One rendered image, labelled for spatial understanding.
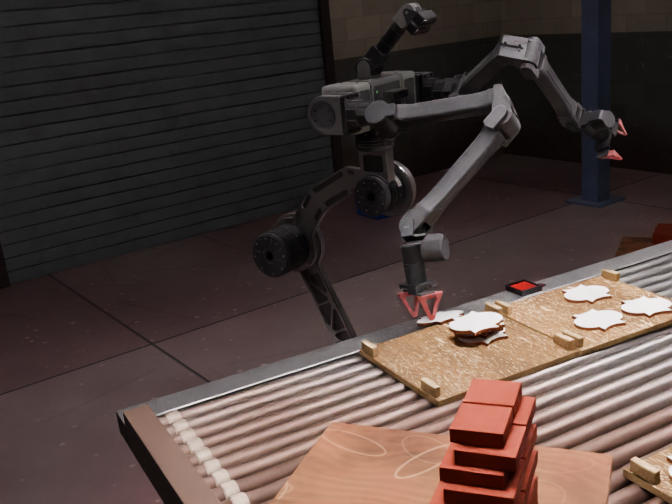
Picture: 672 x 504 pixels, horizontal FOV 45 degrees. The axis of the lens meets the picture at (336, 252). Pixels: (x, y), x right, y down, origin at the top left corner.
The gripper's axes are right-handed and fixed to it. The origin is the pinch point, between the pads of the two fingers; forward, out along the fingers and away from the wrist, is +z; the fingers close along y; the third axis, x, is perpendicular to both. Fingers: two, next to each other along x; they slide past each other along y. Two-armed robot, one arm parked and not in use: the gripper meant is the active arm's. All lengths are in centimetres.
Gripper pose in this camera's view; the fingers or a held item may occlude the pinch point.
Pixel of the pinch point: (423, 315)
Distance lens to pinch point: 223.7
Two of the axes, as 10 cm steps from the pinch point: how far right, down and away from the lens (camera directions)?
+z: 1.8, 9.8, 0.9
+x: -9.0, 2.1, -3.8
